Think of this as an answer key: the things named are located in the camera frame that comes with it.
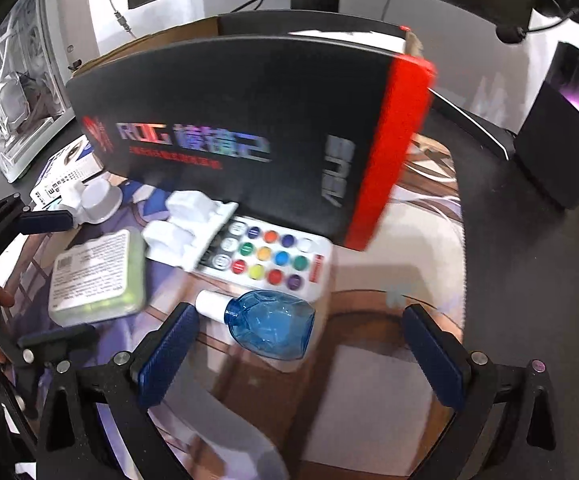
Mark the white glass computer case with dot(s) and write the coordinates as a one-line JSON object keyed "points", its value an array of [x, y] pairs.
{"points": [[24, 100]]}

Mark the black cylindrical speaker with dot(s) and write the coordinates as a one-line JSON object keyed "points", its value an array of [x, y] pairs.
{"points": [[564, 135]]}

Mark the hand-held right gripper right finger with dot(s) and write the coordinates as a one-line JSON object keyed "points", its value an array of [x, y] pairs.
{"points": [[432, 355]]}

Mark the blue glass bottle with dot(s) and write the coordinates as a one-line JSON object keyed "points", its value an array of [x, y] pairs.
{"points": [[269, 325]]}

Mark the printed desk mat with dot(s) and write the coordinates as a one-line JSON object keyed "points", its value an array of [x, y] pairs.
{"points": [[369, 360]]}

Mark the white blister tray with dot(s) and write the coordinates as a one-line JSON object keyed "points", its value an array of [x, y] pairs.
{"points": [[184, 225]]}

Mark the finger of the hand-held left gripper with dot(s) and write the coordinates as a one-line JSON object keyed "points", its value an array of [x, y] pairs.
{"points": [[59, 339], [44, 221]]}

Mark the black and red cardboard box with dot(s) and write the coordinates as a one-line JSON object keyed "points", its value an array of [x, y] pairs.
{"points": [[249, 110]]}

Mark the person's left hand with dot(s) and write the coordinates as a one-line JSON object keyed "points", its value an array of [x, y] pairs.
{"points": [[2, 297]]}

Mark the white remote coloured buttons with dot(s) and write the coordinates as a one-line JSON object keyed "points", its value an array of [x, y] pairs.
{"points": [[279, 260]]}

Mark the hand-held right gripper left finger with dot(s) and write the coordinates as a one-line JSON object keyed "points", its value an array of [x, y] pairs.
{"points": [[164, 355]]}

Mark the white plastic cap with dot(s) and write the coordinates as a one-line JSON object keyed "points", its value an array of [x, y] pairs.
{"points": [[99, 200]]}

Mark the blue and white eye box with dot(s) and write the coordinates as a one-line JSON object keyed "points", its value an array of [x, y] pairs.
{"points": [[77, 155]]}

